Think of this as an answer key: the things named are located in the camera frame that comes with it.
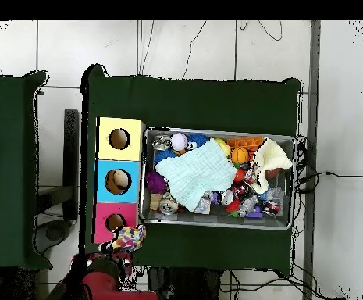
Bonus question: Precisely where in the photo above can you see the blue spiky rubber ball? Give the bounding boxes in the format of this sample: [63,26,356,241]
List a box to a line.
[152,148,180,166]
[185,133,210,150]

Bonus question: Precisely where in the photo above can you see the silver wire mesh bin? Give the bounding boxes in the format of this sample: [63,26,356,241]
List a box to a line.
[139,126,297,231]

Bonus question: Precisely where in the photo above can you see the black cable with plug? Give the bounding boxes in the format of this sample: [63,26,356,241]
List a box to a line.
[296,170,363,193]

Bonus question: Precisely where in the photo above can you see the mint green waffle cloth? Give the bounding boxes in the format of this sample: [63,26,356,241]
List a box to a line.
[155,137,238,213]

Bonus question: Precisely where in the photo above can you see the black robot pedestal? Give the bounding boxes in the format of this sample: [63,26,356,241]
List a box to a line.
[146,266,222,300]

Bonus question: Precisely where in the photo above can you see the crushed silver can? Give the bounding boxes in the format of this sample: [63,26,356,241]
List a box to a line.
[151,134,172,151]

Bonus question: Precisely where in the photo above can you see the purple spiky rubber toy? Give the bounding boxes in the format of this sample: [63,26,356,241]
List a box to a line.
[145,170,168,195]

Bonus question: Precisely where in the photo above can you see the orange plastic building block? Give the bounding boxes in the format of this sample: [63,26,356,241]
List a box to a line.
[226,136,266,154]

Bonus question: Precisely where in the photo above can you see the cream knitted cloth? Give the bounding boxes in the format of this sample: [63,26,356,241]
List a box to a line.
[250,137,294,195]

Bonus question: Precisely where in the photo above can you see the white toy baseball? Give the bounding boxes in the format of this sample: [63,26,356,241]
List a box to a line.
[170,133,189,152]

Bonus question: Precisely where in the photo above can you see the wooden box with three holes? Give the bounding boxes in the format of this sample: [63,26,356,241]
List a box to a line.
[91,116,147,245]

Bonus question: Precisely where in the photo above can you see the grey round floor object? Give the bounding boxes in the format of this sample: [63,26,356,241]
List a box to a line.
[35,219,73,255]

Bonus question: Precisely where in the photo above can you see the orange toy basketball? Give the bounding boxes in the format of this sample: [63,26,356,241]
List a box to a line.
[230,146,250,166]

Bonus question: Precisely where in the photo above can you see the dark green side table cloth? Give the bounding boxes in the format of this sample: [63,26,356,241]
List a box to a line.
[0,70,53,270]

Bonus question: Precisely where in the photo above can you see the black upright panel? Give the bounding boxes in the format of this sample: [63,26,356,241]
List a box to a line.
[62,109,80,220]

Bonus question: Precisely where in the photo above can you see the colourful dotted cloth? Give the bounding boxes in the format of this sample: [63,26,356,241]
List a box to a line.
[99,223,147,253]

